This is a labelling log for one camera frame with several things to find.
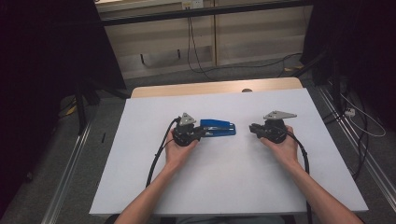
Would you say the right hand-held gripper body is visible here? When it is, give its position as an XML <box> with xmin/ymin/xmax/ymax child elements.
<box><xmin>262</xmin><ymin>110</ymin><xmax>298</xmax><ymax>145</ymax></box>

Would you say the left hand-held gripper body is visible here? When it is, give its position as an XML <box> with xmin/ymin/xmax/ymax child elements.
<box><xmin>172</xmin><ymin>112</ymin><xmax>201</xmax><ymax>147</ymax></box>

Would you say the blue stapler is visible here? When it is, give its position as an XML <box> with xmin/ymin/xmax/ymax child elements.
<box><xmin>199</xmin><ymin>119</ymin><xmax>237</xmax><ymax>137</ymax></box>

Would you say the person's left hand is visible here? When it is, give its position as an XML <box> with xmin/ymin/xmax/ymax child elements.
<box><xmin>164</xmin><ymin>130</ymin><xmax>201</xmax><ymax>171</ymax></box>

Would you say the person's right hand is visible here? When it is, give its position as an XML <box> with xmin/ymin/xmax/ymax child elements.
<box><xmin>260</xmin><ymin>125</ymin><xmax>300</xmax><ymax>171</ymax></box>

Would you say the white paper sheet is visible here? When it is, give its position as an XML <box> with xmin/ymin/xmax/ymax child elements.
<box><xmin>89</xmin><ymin>88</ymin><xmax>369</xmax><ymax>217</ymax></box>

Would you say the wooden table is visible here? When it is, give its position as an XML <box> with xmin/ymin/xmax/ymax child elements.
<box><xmin>130</xmin><ymin>77</ymin><xmax>304</xmax><ymax>99</ymax></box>

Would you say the black metal stand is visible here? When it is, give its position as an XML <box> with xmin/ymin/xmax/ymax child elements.
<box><xmin>292</xmin><ymin>49</ymin><xmax>344</xmax><ymax>110</ymax></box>

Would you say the beige wooden cabinet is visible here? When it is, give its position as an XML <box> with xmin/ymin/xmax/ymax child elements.
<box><xmin>94</xmin><ymin>0</ymin><xmax>314</xmax><ymax>80</ymax></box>

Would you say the black tripod stand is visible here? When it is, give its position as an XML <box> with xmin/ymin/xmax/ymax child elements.
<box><xmin>74</xmin><ymin>77</ymin><xmax>130</xmax><ymax>135</ymax></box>

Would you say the black horizontal bar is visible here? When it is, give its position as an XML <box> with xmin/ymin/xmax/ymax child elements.
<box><xmin>101</xmin><ymin>0</ymin><xmax>314</xmax><ymax>27</ymax></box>

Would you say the black curtain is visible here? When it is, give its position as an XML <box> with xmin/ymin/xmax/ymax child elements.
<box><xmin>0</xmin><ymin>0</ymin><xmax>126</xmax><ymax>217</ymax></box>
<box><xmin>300</xmin><ymin>0</ymin><xmax>396</xmax><ymax>133</ymax></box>

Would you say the left hand-held gripper black cable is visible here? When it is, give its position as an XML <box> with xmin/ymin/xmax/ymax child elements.
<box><xmin>145</xmin><ymin>117</ymin><xmax>182</xmax><ymax>189</ymax></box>

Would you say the hand-held gripper black cable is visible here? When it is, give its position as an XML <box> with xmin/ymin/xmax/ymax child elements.
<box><xmin>285</xmin><ymin>130</ymin><xmax>314</xmax><ymax>224</ymax></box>
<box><xmin>145</xmin><ymin>117</ymin><xmax>182</xmax><ymax>189</ymax></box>

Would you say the right hand-held gripper black cable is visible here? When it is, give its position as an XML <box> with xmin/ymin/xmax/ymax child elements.
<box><xmin>285</xmin><ymin>130</ymin><xmax>314</xmax><ymax>224</ymax></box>

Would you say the long black floor cable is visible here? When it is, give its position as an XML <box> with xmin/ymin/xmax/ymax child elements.
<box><xmin>199</xmin><ymin>51</ymin><xmax>304</xmax><ymax>79</ymax></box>

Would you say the aluminium floor rail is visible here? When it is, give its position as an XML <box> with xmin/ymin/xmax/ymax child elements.
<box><xmin>41</xmin><ymin>123</ymin><xmax>93</xmax><ymax>224</ymax></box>
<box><xmin>317</xmin><ymin>84</ymin><xmax>396</xmax><ymax>203</ymax></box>

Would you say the black floor cable bundle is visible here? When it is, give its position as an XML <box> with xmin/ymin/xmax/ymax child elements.
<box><xmin>321</xmin><ymin>92</ymin><xmax>372</xmax><ymax>182</ymax></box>

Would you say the black hanging cable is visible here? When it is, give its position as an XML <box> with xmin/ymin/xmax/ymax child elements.
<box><xmin>186</xmin><ymin>16</ymin><xmax>197</xmax><ymax>74</ymax></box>
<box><xmin>189</xmin><ymin>16</ymin><xmax>217</xmax><ymax>81</ymax></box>

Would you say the white floor cable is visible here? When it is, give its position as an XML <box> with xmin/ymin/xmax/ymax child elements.
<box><xmin>340</xmin><ymin>92</ymin><xmax>388</xmax><ymax>138</ymax></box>

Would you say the white wall outlet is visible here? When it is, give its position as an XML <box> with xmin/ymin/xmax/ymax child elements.
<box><xmin>181</xmin><ymin>0</ymin><xmax>205</xmax><ymax>10</ymax></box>

